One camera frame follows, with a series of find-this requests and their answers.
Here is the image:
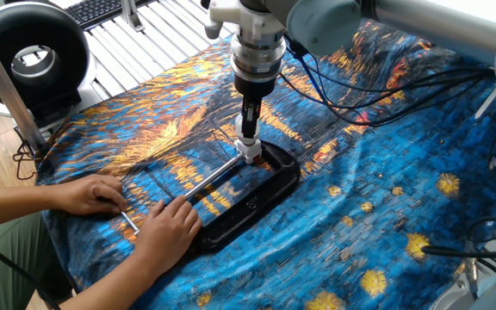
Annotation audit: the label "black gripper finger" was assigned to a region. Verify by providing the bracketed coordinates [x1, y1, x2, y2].
[241, 107, 263, 140]

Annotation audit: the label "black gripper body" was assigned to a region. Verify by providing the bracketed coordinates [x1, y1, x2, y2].
[233, 76, 277, 109]

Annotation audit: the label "white light bulb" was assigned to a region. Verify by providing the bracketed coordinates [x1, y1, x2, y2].
[234, 114, 261, 146]

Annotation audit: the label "white socket metal rod stand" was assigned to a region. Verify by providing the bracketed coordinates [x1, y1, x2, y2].
[120, 137, 264, 237]

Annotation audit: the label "person's left forearm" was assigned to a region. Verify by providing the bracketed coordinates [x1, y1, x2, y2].
[0, 184, 59, 232]

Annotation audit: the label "person's right forearm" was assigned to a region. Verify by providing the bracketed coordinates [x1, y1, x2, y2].
[60, 253, 176, 310]

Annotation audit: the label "person's right hand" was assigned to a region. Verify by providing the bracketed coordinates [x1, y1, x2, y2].
[133, 194, 203, 276]

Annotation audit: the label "person's left hand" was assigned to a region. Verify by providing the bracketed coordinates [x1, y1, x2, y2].
[52, 173, 127, 216]

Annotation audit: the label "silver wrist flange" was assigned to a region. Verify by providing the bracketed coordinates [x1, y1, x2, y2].
[229, 29, 287, 83]

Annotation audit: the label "black plastic tray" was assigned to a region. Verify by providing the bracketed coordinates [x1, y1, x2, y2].
[183, 139, 302, 254]

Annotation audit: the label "starry night painting tablecloth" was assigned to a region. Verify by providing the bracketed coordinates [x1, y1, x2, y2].
[35, 19, 496, 310]

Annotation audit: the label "black keyboard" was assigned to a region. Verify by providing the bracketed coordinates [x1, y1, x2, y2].
[64, 0, 157, 31]

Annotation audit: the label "green trousers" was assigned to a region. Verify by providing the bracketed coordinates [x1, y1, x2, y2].
[0, 213, 75, 310]

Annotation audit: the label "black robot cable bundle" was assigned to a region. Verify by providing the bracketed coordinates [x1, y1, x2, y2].
[280, 36, 496, 128]

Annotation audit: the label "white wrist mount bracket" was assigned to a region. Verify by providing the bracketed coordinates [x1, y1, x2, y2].
[203, 0, 286, 42]

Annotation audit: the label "thin aluminium post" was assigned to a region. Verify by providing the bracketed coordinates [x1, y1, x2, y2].
[120, 0, 146, 34]

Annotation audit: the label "black ring-shaped fan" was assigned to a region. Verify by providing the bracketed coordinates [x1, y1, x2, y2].
[0, 2, 98, 120]

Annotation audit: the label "thick black cable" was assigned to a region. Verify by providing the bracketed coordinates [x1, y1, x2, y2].
[419, 216, 496, 259]

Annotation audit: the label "thick aluminium post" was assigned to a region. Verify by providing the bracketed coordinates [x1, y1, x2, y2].
[0, 16, 47, 154]

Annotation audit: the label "thin black cable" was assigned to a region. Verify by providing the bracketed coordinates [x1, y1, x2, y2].
[0, 227, 62, 310]

